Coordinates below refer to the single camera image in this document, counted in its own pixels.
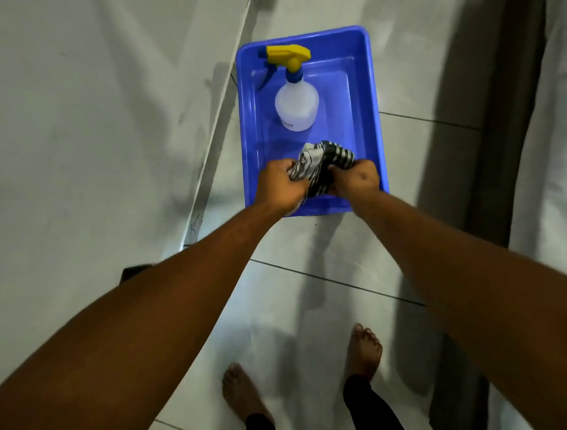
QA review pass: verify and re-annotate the person's left black trouser leg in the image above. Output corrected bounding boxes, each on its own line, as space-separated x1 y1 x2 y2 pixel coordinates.
245 413 276 430

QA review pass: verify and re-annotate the black and white striped cloth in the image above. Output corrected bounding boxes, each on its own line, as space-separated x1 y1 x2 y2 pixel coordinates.
286 141 356 217

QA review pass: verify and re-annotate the person's right foot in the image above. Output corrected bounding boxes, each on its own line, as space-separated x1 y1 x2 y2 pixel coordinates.
345 323 383 382

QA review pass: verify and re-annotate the person's left hand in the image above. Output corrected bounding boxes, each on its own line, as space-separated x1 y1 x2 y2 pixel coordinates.
254 159 311 216

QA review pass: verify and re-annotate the person's left forearm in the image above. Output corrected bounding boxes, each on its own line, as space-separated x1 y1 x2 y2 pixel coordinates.
0 201 286 430

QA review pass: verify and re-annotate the person's right hand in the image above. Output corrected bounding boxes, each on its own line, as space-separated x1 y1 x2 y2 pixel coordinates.
327 159 381 205

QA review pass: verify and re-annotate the person's foot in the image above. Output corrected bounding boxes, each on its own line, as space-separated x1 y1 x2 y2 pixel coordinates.
345 323 383 382
222 363 275 425

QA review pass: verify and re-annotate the small black object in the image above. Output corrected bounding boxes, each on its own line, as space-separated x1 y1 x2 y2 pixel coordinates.
120 264 152 284

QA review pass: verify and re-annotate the person's black trouser leg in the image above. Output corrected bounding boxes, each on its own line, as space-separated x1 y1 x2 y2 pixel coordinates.
245 413 276 430
343 374 405 430

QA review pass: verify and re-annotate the person's right black trouser leg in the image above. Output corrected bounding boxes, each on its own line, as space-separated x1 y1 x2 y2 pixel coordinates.
343 374 405 430

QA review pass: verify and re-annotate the blue plastic tray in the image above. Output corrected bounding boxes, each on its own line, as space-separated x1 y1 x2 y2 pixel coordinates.
236 25 390 217

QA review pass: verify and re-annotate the white spray bottle yellow trigger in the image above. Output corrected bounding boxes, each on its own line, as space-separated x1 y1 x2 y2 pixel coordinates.
258 44 320 133

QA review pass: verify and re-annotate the person's left foot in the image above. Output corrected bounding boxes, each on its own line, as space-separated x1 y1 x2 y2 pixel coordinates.
222 363 275 425

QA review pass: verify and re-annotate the person's right forearm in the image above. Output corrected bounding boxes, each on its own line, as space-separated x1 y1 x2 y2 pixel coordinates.
350 190 567 430

